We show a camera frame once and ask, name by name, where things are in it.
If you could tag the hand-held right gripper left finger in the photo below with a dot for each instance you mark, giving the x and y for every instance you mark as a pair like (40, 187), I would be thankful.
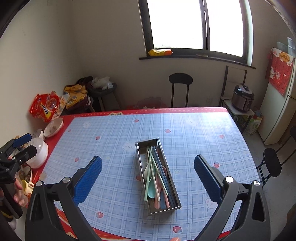
(89, 179)

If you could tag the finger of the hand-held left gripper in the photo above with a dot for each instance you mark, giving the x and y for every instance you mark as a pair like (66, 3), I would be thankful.
(26, 153)
(22, 139)

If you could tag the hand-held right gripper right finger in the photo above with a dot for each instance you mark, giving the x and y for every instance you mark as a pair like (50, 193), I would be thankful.
(207, 179)

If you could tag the blue chopstick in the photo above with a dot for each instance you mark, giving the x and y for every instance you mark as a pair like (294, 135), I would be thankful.
(161, 172)
(166, 173)

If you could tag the pink chopstick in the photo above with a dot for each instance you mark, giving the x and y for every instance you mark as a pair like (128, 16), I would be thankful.
(163, 185)

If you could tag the blue spoon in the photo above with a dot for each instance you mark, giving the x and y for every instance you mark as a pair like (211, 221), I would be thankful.
(164, 201)

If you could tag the metal utensil tray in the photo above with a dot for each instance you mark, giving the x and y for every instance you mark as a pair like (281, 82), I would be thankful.
(164, 210)

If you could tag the pink spoon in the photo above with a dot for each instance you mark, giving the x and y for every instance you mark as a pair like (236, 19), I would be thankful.
(157, 201)

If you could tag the green chopstick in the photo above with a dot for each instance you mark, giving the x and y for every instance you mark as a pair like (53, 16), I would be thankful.
(153, 165)
(148, 173)

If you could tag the light green spoon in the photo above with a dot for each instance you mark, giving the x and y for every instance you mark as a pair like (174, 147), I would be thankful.
(151, 192)

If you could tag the beige spoon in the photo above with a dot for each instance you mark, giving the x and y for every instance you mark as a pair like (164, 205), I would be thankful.
(147, 172)

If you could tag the person's left hand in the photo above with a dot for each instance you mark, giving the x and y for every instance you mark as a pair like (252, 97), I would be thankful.
(20, 199)

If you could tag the person's right hand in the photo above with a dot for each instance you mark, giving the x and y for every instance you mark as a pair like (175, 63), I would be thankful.
(175, 239)

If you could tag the white lidded bowl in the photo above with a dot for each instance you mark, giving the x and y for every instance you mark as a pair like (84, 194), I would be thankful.
(37, 153)

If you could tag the small patterned bowl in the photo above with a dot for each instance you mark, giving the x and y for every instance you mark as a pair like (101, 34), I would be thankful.
(38, 134)

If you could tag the pale yellow cup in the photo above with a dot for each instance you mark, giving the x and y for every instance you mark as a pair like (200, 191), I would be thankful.
(27, 187)

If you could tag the patterned dish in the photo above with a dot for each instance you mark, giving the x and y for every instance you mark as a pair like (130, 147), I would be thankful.
(25, 175)

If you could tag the patterned ceramic bowl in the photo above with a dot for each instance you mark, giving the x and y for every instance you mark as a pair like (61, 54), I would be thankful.
(53, 127)

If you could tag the red snack bag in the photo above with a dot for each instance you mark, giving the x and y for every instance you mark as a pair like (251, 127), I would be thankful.
(45, 106)

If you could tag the blue plaid table mat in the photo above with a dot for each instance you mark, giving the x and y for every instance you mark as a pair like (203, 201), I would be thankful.
(104, 129)

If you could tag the black folding chair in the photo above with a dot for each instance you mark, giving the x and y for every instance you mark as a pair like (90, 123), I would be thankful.
(271, 162)

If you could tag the pile of yellow packets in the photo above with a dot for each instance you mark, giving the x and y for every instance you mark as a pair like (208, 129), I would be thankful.
(75, 95)

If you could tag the colourful cardboard box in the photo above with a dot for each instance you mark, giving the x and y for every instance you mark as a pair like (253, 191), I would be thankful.
(252, 124)

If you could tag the maroon cloth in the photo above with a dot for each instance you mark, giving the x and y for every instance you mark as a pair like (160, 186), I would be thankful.
(86, 81)

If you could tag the rice cooker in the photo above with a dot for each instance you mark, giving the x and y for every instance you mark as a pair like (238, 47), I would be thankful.
(242, 98)

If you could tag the white fridge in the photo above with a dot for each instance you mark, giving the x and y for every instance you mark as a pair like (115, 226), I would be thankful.
(277, 115)

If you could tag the white plastic bag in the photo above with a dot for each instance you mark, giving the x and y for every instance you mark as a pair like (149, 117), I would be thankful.
(101, 83)

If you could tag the black metal rack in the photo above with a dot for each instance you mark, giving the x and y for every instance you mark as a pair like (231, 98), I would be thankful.
(226, 81)

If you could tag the black round stool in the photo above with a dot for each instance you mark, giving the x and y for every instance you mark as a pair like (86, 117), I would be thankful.
(180, 78)

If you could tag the red printed cloth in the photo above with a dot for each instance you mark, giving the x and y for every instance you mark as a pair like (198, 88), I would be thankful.
(279, 71)

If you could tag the yellow packet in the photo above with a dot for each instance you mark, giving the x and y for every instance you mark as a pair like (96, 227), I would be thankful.
(159, 52)

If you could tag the clear plastic containers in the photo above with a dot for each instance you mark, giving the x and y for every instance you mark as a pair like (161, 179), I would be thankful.
(286, 46)

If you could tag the dark framed window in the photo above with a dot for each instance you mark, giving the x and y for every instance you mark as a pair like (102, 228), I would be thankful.
(178, 23)

